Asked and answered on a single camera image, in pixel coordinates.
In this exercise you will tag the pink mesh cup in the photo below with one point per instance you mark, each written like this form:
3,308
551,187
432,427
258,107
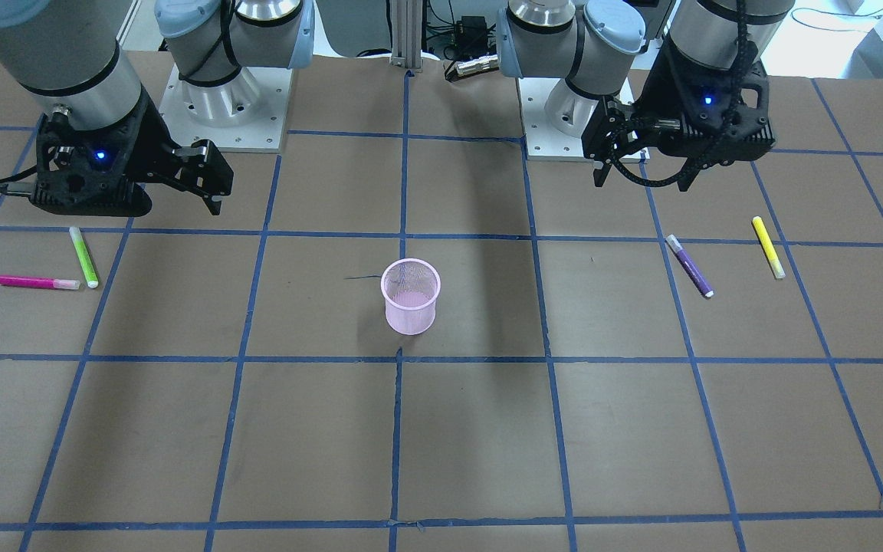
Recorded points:
410,288

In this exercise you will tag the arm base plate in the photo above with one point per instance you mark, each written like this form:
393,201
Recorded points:
554,118
257,115

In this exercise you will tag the pink marker pen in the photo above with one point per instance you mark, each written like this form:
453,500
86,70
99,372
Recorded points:
18,281

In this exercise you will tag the yellow marker pen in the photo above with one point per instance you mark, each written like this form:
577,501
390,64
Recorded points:
769,251

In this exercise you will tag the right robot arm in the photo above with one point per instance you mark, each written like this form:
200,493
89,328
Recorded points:
62,53

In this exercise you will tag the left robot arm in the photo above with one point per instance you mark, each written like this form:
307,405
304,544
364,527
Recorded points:
593,46

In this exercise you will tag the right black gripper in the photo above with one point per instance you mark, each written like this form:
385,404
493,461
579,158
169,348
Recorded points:
148,141

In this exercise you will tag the aluminium frame post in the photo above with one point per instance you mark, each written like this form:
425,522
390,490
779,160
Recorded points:
407,34

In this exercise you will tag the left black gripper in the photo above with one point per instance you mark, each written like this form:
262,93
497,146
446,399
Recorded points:
654,106

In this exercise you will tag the purple marker pen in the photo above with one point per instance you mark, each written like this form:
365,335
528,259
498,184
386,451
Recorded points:
690,266

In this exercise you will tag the green marker pen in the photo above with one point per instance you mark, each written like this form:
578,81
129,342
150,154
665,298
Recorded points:
84,257

